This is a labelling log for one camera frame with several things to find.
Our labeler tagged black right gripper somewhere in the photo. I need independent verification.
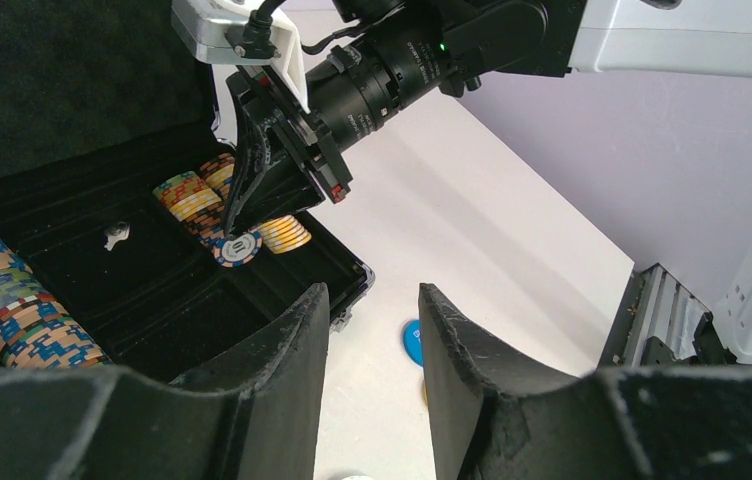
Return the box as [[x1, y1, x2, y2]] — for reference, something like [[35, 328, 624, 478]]
[[222, 67, 352, 239]]

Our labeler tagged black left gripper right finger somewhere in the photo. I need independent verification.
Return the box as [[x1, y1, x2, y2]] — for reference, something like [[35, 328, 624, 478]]
[[418, 283, 752, 479]]

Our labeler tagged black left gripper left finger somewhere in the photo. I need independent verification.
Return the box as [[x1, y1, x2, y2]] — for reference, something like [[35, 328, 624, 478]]
[[0, 283, 330, 479]]

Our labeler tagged blue ten poker chip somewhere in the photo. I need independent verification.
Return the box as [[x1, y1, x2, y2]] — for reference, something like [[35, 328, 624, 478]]
[[211, 230, 263, 268]]

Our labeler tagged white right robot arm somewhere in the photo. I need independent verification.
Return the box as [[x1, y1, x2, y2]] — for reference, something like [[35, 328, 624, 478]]
[[223, 1, 752, 233]]

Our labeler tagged right chip row yellow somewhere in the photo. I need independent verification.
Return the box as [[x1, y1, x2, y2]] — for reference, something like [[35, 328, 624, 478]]
[[199, 152, 313, 256]]

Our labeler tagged right chip row orange blue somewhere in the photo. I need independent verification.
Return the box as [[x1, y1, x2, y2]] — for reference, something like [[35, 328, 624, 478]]
[[152, 171, 224, 246]]

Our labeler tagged blue small blind button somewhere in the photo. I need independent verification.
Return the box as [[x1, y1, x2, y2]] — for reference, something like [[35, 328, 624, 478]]
[[401, 319, 424, 367]]

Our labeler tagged small silver key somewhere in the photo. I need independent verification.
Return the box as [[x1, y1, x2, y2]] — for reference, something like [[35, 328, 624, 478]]
[[104, 221, 131, 252]]

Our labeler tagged black aluminium poker case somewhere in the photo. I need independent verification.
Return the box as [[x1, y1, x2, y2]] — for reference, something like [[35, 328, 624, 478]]
[[0, 1, 374, 384]]

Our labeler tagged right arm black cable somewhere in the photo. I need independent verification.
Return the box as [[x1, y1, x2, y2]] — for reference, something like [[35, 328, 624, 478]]
[[243, 0, 377, 58]]

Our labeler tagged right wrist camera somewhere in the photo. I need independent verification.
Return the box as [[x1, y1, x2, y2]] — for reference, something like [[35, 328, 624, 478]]
[[171, 0, 309, 109]]

